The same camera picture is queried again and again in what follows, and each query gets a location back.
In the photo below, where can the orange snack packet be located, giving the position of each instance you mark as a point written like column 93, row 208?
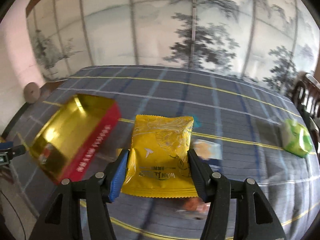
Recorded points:
column 194, row 208

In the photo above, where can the pale blue snack packet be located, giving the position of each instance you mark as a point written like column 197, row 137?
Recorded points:
column 207, row 150

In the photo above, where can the yellow snack packet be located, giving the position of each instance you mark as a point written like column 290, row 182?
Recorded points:
column 157, row 165

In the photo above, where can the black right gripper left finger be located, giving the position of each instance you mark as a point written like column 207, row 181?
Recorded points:
column 60, row 217

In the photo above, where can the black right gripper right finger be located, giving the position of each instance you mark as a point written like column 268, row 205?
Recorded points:
column 255, row 217

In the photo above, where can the dark wooden chair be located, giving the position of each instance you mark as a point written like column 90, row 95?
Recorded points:
column 305, row 96

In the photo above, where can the red gold toffee tin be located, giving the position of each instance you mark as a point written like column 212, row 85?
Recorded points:
column 67, row 143

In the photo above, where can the round stone disc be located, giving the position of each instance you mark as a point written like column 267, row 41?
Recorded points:
column 31, row 92

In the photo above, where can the painted folding screen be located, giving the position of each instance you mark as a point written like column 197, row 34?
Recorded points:
column 267, row 42

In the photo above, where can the green tissue pack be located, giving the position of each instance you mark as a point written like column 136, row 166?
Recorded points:
column 295, row 138

